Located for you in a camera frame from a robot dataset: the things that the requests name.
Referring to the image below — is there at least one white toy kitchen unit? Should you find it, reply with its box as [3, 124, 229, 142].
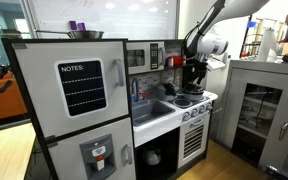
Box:
[1, 37, 219, 180]

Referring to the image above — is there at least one grey toy kettle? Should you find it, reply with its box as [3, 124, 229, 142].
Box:
[143, 146, 161, 166]

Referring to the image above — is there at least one grey stove knob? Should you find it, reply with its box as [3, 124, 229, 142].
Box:
[182, 112, 190, 121]
[206, 102, 213, 111]
[199, 105, 206, 114]
[191, 108, 199, 117]

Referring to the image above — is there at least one toy microwave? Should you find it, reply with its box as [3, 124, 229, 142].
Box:
[126, 41, 165, 74]

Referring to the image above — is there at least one purple cup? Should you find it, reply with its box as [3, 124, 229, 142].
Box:
[69, 21, 77, 30]
[77, 23, 86, 31]

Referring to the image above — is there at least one white oven door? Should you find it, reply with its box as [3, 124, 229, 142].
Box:
[178, 113, 210, 168]

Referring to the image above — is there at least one metal pan on fridge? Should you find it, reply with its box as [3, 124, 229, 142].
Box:
[35, 30, 104, 39]

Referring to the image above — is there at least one grey pot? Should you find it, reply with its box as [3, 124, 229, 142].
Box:
[183, 91, 203, 101]

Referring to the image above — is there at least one grey saucepan with black handle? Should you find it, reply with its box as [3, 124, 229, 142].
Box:
[157, 83, 177, 101]

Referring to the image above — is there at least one white upper fridge door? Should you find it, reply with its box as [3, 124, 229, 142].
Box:
[13, 40, 128, 137]

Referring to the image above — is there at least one white lower fridge door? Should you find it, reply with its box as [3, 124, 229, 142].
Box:
[49, 118, 136, 180]

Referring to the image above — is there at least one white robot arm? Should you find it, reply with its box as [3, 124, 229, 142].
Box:
[182, 0, 270, 84]

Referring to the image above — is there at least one grey toy faucet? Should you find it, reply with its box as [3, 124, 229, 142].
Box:
[132, 78, 139, 102]

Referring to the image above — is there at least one orange sofa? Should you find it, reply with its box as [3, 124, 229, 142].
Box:
[0, 73, 27, 119]

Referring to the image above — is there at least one red bowl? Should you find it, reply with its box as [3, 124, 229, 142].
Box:
[173, 56, 184, 66]

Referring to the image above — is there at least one grey toy sink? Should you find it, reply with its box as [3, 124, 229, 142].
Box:
[132, 100, 174, 127]

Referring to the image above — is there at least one wooden desk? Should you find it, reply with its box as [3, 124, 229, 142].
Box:
[0, 123, 35, 180]

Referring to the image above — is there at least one paper towel roll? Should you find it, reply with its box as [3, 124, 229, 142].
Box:
[257, 29, 277, 62]

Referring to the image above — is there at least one grey cabinet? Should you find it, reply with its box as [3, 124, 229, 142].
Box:
[217, 60, 288, 169]

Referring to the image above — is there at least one white fridge door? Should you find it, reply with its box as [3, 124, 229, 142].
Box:
[49, 118, 136, 180]
[13, 40, 128, 137]

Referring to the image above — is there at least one white salt shaker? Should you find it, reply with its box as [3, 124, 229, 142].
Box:
[168, 57, 174, 67]

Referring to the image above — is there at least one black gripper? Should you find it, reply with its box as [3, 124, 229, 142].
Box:
[189, 56, 208, 84]

